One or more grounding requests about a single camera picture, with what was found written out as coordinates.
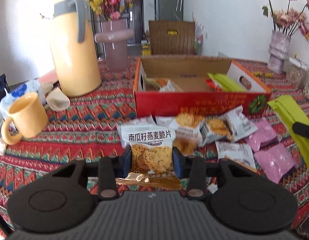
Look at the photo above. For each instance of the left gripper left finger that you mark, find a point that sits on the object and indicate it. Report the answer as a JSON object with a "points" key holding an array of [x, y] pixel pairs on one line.
{"points": [[110, 168]]}

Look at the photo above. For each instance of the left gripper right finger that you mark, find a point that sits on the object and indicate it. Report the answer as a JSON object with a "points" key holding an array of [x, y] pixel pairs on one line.
{"points": [[192, 168]]}

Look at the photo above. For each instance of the green snack packet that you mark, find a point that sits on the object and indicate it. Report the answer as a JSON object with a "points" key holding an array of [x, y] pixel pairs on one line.
{"points": [[289, 112], [227, 84]]}

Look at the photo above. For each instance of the oat crisp snack packet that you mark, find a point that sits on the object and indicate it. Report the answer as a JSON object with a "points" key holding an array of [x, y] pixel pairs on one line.
{"points": [[151, 146]]}

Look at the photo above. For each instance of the red anime snack bag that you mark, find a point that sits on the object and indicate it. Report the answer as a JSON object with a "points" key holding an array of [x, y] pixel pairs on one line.
{"points": [[213, 85]]}

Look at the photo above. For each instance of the orange striped snack bar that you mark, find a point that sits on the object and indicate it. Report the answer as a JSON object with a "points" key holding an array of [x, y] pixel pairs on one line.
{"points": [[160, 85]]}

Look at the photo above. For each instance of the pink snack packet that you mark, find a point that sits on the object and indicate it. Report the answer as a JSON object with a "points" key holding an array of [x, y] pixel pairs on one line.
{"points": [[275, 162], [264, 136]]}

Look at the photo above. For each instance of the white oat snack packet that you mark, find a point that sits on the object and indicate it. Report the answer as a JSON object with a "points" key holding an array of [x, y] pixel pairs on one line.
{"points": [[187, 126]]}

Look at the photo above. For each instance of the patterned red tablecloth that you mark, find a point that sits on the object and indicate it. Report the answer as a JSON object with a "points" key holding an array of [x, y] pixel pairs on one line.
{"points": [[87, 129]]}

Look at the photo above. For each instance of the oat snack packet back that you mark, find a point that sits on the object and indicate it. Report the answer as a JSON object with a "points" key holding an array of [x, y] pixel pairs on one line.
{"points": [[239, 125]]}

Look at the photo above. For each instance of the fallen yellow petals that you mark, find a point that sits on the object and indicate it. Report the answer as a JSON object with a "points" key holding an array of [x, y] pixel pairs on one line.
{"points": [[263, 74]]}

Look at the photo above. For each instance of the textured pink vase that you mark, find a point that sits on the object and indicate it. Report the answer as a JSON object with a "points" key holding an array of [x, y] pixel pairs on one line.
{"points": [[279, 51]]}

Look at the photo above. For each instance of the crumpled paper cup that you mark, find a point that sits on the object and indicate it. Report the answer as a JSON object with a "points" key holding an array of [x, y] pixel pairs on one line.
{"points": [[57, 100]]}

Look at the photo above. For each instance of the red cardboard snack box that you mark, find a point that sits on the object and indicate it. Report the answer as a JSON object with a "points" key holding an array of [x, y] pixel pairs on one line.
{"points": [[190, 74]]}

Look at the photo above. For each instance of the yellow ceramic mug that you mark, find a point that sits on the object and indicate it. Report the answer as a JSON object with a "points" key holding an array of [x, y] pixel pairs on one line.
{"points": [[26, 119]]}

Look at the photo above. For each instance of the yellow thermos jug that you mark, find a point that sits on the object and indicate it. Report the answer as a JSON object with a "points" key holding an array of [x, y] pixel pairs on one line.
{"points": [[73, 50]]}

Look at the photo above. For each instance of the dried pink roses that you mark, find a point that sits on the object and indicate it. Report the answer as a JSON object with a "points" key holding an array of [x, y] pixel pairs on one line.
{"points": [[287, 20]]}

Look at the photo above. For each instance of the wooden chair back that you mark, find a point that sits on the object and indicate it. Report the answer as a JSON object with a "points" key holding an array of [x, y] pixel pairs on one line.
{"points": [[172, 37]]}

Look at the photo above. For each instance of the pink glass vase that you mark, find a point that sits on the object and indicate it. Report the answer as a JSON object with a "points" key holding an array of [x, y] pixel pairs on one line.
{"points": [[114, 36]]}

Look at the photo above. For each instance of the dark entrance door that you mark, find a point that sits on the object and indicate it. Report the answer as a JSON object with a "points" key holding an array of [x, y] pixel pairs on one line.
{"points": [[134, 19]]}

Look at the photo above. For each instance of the grey refrigerator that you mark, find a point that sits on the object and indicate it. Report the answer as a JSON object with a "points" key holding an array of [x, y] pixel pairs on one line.
{"points": [[169, 10]]}

